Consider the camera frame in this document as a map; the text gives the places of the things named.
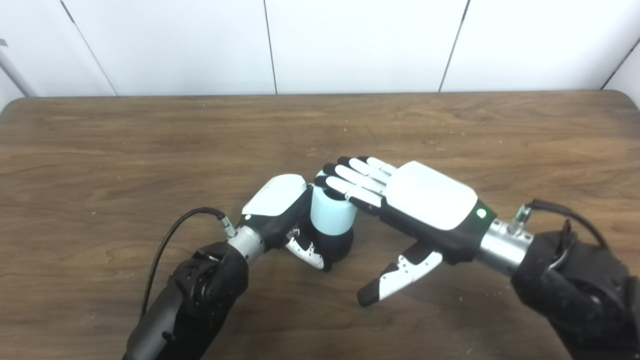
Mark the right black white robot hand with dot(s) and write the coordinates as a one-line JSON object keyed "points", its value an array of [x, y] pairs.
{"points": [[430, 197]]}

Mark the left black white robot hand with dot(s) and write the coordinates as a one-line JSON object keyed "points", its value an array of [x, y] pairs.
{"points": [[275, 197]]}

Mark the black flared nozzle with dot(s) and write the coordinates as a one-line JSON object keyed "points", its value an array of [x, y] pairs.
{"points": [[337, 247]]}

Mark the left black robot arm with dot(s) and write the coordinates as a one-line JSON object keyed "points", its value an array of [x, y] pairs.
{"points": [[200, 295]]}

